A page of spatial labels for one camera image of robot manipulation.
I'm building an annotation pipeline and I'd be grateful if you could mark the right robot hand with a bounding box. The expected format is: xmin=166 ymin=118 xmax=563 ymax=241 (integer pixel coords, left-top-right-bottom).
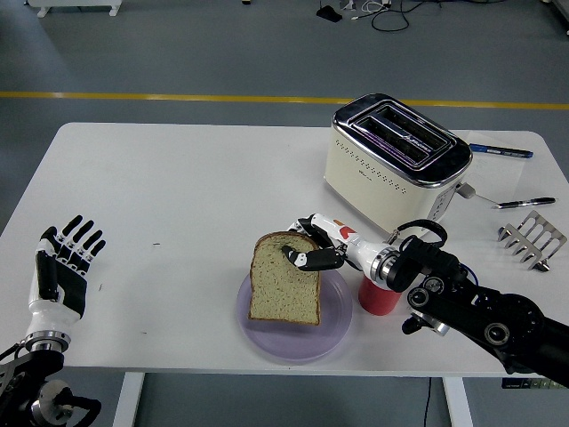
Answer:
xmin=280 ymin=212 xmax=386 ymax=279

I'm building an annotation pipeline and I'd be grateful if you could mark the bread slice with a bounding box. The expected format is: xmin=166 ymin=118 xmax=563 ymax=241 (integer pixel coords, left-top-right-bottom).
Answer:
xmin=247 ymin=230 xmax=322 ymax=326

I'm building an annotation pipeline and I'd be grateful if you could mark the white furniture base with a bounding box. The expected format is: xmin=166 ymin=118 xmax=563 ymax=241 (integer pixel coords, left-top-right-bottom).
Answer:
xmin=26 ymin=0 xmax=124 ymax=19

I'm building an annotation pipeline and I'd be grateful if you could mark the red enamel mug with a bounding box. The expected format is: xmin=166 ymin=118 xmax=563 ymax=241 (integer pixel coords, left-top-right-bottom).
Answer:
xmin=357 ymin=275 xmax=404 ymax=317

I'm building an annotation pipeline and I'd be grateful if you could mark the cream and chrome toaster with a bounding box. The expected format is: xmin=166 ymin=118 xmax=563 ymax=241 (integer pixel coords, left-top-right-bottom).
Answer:
xmin=323 ymin=92 xmax=477 ymax=245

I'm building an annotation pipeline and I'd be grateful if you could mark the yellow floor tape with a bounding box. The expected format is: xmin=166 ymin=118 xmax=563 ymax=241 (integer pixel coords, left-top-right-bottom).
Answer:
xmin=0 ymin=91 xmax=569 ymax=111

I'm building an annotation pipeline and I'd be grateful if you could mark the black ballpoint pen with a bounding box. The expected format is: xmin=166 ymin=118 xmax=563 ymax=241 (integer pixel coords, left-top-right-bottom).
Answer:
xmin=492 ymin=197 xmax=557 ymax=210

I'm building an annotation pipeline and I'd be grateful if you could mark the black cable under table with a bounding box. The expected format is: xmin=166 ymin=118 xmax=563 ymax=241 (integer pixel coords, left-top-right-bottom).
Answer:
xmin=421 ymin=376 xmax=433 ymax=427

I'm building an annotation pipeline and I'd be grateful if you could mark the white floor cable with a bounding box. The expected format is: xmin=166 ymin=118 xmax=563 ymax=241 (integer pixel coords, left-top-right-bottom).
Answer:
xmin=350 ymin=0 xmax=392 ymax=21

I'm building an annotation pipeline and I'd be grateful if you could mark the black foot pedal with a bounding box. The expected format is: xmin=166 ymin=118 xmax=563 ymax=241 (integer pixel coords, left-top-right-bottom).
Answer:
xmin=316 ymin=4 xmax=343 ymax=22

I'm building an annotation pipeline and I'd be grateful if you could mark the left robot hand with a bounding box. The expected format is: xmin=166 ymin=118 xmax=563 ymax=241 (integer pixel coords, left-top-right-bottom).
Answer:
xmin=27 ymin=214 xmax=107 ymax=337

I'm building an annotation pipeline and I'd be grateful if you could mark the black floor cable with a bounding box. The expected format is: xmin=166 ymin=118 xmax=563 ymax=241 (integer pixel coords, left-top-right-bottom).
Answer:
xmin=371 ymin=0 xmax=410 ymax=32

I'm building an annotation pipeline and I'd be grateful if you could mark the blue marker pen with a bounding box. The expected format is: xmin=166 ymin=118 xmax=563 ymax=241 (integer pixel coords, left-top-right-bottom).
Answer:
xmin=468 ymin=142 xmax=533 ymax=159

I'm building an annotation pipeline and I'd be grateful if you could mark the purple plastic plate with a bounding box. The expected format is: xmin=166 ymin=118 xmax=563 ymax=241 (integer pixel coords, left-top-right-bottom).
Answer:
xmin=236 ymin=266 xmax=355 ymax=366

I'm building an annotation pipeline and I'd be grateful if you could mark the silver toast rack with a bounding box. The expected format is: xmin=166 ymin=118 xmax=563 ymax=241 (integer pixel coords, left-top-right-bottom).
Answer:
xmin=496 ymin=211 xmax=568 ymax=273

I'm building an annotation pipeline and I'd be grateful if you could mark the white table leg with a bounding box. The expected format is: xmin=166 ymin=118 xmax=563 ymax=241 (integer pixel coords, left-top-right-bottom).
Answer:
xmin=442 ymin=376 xmax=475 ymax=427
xmin=111 ymin=372 xmax=147 ymax=427

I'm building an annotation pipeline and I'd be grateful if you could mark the black table control panel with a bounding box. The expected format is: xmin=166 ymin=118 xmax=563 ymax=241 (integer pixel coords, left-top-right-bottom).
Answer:
xmin=501 ymin=376 xmax=550 ymax=391

